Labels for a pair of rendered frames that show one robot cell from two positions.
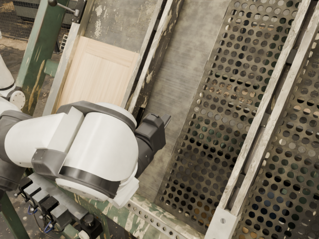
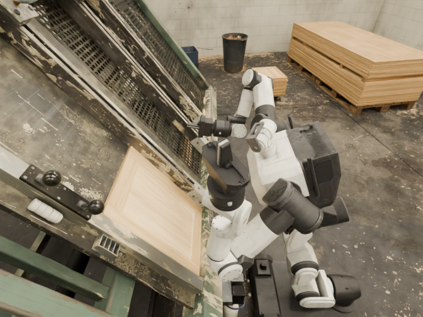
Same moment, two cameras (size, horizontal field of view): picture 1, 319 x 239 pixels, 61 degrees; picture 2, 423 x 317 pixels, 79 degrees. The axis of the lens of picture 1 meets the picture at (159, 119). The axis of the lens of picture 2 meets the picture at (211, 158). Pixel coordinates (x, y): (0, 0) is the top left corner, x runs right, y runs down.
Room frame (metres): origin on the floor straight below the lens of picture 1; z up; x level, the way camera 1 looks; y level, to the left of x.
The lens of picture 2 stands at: (1.20, 0.94, 1.92)
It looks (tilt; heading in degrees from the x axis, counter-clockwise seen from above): 39 degrees down; 234
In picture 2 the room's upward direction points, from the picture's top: straight up
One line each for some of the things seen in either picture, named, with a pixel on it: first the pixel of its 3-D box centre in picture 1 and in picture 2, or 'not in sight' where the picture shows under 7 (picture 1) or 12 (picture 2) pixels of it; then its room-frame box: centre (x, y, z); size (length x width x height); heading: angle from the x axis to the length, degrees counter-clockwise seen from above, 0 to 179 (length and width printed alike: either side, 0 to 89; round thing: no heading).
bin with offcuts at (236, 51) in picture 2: not in sight; (233, 53); (-2.32, -3.10, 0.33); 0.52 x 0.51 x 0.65; 65
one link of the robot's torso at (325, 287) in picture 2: not in sight; (312, 288); (0.25, 0.72, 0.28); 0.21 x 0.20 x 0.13; 144
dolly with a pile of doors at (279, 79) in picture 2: not in sight; (264, 83); (-1.94, -1.85, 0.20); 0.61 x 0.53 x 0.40; 65
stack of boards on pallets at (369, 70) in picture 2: not in sight; (345, 60); (-3.52, -1.44, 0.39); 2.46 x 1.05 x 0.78; 65
